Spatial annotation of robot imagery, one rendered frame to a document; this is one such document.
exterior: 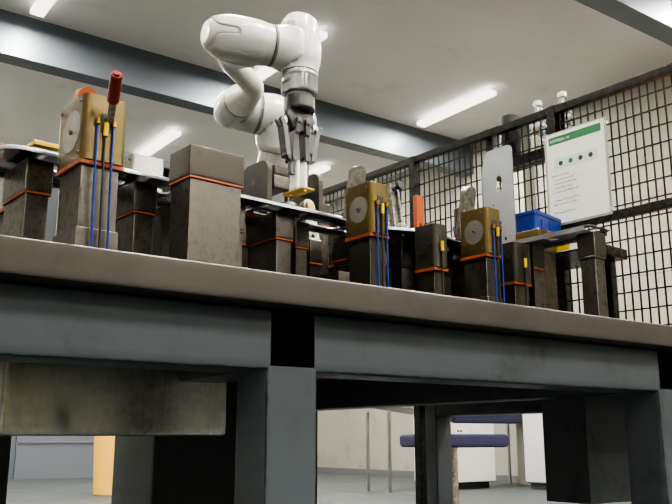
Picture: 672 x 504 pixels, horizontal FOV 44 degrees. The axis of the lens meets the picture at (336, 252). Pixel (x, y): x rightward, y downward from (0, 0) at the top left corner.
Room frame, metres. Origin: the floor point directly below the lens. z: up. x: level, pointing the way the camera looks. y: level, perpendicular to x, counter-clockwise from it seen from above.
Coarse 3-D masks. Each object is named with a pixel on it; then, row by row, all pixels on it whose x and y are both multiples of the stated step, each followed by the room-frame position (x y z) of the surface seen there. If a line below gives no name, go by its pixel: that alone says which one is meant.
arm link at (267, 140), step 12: (264, 96) 2.36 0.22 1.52; (276, 96) 2.37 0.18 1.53; (264, 108) 2.35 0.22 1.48; (276, 108) 2.36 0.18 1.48; (264, 120) 2.36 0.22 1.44; (264, 132) 2.39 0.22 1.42; (276, 132) 2.38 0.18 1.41; (264, 144) 2.41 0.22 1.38; (276, 144) 2.40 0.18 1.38; (264, 156) 2.44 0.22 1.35; (276, 156) 2.43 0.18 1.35
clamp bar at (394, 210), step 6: (390, 186) 2.27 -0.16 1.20; (396, 186) 2.26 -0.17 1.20; (402, 186) 2.26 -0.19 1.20; (390, 192) 2.27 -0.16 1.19; (396, 192) 2.29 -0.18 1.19; (390, 198) 2.27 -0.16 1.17; (396, 198) 2.29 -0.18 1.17; (390, 204) 2.27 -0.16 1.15; (396, 204) 2.29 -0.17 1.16; (390, 210) 2.27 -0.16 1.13; (396, 210) 2.29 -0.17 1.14; (390, 216) 2.27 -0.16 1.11; (396, 216) 2.28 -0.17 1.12; (402, 216) 2.28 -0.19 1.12; (390, 222) 2.27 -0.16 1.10; (396, 222) 2.26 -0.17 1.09
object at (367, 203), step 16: (352, 192) 1.76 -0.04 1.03; (368, 192) 1.73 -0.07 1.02; (384, 192) 1.75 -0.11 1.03; (352, 208) 1.76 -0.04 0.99; (368, 208) 1.73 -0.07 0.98; (384, 208) 1.75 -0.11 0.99; (352, 224) 1.77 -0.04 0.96; (368, 224) 1.73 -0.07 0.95; (384, 224) 1.74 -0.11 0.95; (352, 240) 1.77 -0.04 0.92; (368, 240) 1.73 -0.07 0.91; (384, 240) 1.76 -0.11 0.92; (352, 256) 1.77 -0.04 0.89; (368, 256) 1.73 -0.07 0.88; (384, 256) 1.76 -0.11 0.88; (352, 272) 1.78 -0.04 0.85; (368, 272) 1.74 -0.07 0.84; (384, 272) 1.76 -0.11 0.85
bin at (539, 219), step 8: (520, 216) 2.39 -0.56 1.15; (528, 216) 2.38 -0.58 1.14; (536, 216) 2.36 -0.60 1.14; (544, 216) 2.39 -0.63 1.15; (552, 216) 2.43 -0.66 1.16; (520, 224) 2.40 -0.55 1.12; (528, 224) 2.38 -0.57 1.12; (536, 224) 2.36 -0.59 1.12; (544, 224) 2.40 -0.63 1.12; (552, 224) 2.43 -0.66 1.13; (560, 224) 2.47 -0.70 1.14
